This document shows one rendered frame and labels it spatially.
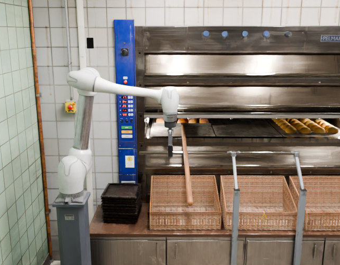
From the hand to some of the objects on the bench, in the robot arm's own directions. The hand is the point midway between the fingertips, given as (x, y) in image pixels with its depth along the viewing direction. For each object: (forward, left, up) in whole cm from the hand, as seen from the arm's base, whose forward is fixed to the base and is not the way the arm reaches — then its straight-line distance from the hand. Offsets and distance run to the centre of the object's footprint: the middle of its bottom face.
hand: (170, 151), depth 256 cm
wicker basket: (+70, +58, -74) cm, 117 cm away
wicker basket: (+11, +58, -74) cm, 94 cm away
